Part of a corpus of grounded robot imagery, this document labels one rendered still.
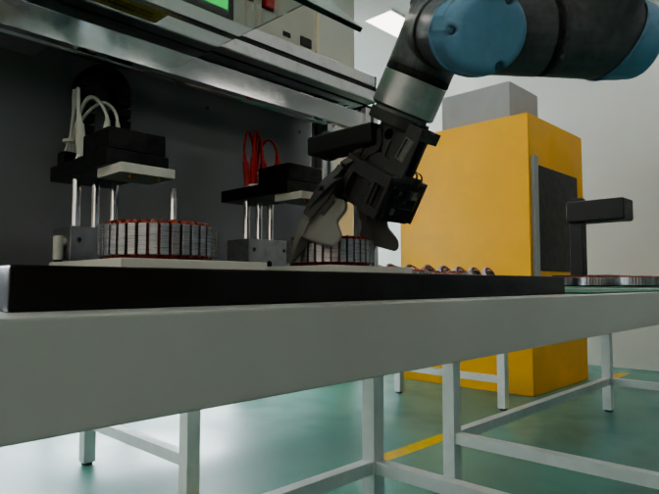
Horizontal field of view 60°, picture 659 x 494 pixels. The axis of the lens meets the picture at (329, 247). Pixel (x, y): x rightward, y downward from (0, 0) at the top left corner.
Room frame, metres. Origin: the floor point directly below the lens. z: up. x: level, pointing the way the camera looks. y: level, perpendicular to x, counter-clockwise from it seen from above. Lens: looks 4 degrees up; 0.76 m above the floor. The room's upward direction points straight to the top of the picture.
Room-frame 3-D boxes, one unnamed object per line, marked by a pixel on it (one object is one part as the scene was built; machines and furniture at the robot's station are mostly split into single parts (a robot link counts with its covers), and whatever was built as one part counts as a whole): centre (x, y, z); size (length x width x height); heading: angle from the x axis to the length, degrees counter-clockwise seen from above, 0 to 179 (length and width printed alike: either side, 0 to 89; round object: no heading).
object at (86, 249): (0.66, 0.27, 0.80); 0.07 x 0.05 x 0.06; 136
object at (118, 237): (0.56, 0.17, 0.80); 0.11 x 0.11 x 0.04
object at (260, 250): (0.83, 0.10, 0.80); 0.07 x 0.05 x 0.06; 136
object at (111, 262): (0.56, 0.17, 0.78); 0.15 x 0.15 x 0.01; 46
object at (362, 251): (0.73, 0.00, 0.80); 0.11 x 0.11 x 0.04
